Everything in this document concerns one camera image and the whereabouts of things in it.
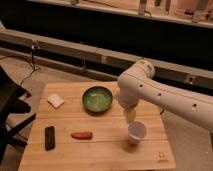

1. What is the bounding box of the wooden table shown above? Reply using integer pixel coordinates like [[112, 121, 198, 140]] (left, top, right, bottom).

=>
[[18, 82, 176, 171]]

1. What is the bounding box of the black rectangular bar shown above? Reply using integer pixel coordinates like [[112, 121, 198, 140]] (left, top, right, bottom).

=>
[[45, 126, 55, 150]]

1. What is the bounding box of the red pepper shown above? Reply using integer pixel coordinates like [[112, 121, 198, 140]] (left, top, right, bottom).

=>
[[71, 131, 93, 140]]

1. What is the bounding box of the white sponge block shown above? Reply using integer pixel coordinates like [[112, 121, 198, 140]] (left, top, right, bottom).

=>
[[47, 94, 64, 109]]

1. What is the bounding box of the white paper cup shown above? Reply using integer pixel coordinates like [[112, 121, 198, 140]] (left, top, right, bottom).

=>
[[128, 121, 147, 145]]

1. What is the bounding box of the black floor cable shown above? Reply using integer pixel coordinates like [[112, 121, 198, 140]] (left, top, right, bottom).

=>
[[0, 43, 43, 88]]

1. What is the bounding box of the green ceramic bowl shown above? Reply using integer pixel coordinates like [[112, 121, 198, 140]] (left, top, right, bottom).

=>
[[82, 86, 113, 113]]

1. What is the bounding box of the black chair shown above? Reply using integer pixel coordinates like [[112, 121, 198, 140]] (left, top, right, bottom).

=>
[[0, 65, 35, 164]]

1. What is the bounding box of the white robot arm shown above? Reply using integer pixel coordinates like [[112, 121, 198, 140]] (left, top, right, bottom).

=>
[[116, 60, 213, 133]]

